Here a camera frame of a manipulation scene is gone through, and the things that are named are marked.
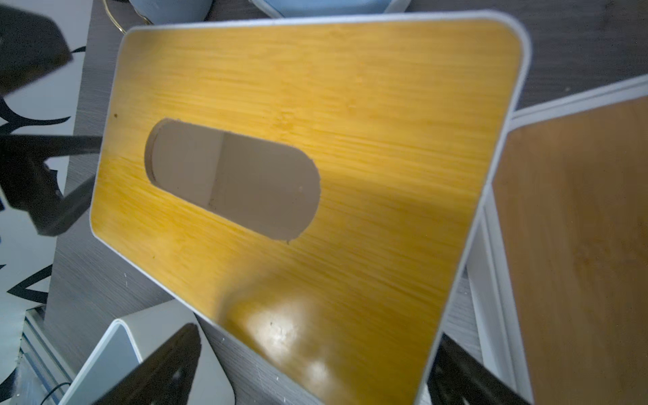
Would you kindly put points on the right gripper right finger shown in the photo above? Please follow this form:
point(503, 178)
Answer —
point(457, 378)

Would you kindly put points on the wood top tissue box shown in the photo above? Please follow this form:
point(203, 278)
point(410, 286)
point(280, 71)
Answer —
point(558, 267)

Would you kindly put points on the yellow top tissue box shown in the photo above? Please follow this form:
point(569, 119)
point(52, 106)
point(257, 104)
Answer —
point(311, 185)

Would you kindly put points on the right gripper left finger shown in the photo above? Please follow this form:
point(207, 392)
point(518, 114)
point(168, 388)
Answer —
point(165, 377)

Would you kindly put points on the blue round alarm clock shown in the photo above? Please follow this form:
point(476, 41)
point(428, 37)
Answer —
point(125, 15)

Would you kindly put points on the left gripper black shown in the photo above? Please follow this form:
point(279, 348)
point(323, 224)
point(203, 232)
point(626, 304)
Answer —
point(33, 46)

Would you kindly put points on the blue glasses case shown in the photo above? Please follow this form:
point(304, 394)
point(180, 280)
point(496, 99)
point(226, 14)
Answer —
point(322, 8)

